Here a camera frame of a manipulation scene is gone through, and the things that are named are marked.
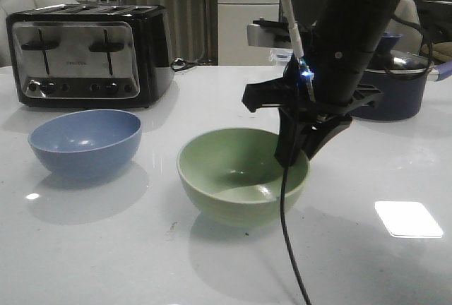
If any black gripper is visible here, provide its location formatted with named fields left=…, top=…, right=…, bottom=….
left=241, top=24, right=384, bottom=167

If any green bowl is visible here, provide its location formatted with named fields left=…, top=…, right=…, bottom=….
left=177, top=128, right=310, bottom=227

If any blue bowl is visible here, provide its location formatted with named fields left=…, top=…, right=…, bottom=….
left=28, top=109, right=142, bottom=180

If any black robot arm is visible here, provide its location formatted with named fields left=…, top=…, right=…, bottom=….
left=242, top=0, right=400, bottom=167

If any clear plastic food container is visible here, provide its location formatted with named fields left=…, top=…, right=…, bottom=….
left=269, top=48, right=293, bottom=66

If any dark blue saucepan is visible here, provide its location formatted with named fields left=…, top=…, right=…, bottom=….
left=351, top=61, right=451, bottom=121

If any glass pot lid blue knob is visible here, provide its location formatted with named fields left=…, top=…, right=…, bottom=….
left=366, top=32, right=432, bottom=75

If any white refrigerator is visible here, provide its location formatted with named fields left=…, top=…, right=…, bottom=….
left=218, top=0, right=280, bottom=66

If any beige chair right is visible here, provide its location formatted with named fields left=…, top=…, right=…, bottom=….
left=386, top=0, right=422, bottom=54

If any black and chrome toaster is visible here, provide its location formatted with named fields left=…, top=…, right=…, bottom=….
left=6, top=4, right=174, bottom=109

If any black hanging cable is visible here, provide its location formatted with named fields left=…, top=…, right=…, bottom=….
left=279, top=82, right=313, bottom=305

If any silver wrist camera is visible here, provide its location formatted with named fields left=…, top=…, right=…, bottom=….
left=246, top=18, right=293, bottom=49

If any black toaster power cord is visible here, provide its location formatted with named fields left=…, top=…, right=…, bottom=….
left=171, top=57, right=198, bottom=73

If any white camera cable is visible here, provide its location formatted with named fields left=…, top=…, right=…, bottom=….
left=280, top=0, right=307, bottom=59

